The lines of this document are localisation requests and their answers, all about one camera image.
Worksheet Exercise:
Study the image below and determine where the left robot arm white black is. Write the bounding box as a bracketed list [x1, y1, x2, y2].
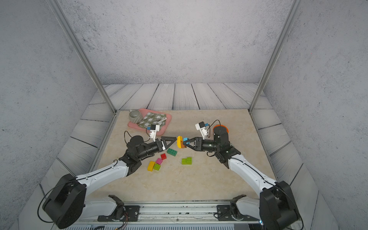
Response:
[38, 135, 177, 229]

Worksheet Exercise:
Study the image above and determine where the orange plastic bowl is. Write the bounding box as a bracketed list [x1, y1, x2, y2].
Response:
[213, 125, 229, 133]

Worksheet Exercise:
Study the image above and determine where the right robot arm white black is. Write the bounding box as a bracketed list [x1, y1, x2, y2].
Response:
[183, 126, 302, 230]

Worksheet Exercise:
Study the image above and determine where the green checkered cloth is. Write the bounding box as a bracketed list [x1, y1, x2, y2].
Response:
[138, 112, 167, 129]

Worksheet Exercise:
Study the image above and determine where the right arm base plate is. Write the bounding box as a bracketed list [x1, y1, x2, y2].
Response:
[213, 204, 259, 221]

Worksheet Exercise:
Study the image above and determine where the dark green long lego brick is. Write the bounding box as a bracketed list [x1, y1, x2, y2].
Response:
[167, 149, 177, 156]

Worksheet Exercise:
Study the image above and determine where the yellow lego brick upper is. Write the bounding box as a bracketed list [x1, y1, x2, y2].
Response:
[147, 161, 156, 172]

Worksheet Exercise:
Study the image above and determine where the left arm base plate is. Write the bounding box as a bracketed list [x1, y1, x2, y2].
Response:
[97, 206, 140, 222]

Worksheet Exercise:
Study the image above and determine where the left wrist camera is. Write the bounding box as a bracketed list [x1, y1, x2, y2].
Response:
[146, 124, 160, 141]

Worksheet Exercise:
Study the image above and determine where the right aluminium frame post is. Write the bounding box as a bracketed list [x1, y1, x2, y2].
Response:
[248, 0, 302, 114]

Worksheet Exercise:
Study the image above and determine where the left aluminium frame post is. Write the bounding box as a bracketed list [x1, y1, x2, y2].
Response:
[47, 0, 117, 115]

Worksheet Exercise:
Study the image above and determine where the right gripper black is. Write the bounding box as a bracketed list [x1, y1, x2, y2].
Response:
[184, 137, 221, 154]

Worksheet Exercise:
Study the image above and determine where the lime small lego brick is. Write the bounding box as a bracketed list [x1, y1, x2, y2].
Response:
[186, 157, 192, 165]

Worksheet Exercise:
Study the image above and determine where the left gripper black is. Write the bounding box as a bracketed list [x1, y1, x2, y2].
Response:
[135, 137, 175, 162]

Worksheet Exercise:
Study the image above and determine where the front aluminium rail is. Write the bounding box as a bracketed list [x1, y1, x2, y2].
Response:
[76, 200, 261, 226]

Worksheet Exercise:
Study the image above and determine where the pink plastic tray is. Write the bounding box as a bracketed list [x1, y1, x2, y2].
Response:
[128, 108, 172, 136]

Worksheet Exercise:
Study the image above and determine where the striped ceramic cup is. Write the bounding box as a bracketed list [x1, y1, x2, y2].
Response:
[128, 110, 143, 124]

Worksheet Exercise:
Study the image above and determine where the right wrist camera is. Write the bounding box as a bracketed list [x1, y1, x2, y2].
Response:
[195, 121, 210, 140]

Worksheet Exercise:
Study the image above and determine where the light green small lego brick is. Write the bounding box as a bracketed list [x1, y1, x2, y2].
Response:
[153, 163, 161, 171]

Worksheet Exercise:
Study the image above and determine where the aluminium frame post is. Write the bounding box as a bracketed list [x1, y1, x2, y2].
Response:
[47, 0, 117, 115]
[248, 0, 302, 114]

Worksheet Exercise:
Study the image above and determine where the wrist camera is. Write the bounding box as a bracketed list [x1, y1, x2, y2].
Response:
[195, 121, 210, 140]
[146, 124, 160, 141]

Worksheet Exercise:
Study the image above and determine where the pink small lego brick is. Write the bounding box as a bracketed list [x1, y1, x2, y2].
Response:
[155, 158, 163, 165]

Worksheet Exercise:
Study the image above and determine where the yellow long lego brick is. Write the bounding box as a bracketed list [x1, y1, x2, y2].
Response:
[177, 136, 183, 149]

